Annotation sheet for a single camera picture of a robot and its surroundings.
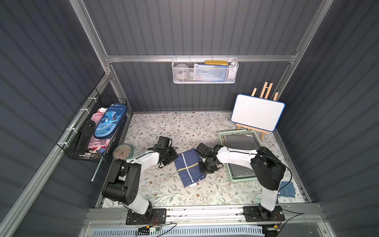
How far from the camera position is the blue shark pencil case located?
645 millimetres

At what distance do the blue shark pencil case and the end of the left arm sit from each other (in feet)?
0.61

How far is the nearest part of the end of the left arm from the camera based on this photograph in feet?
2.31
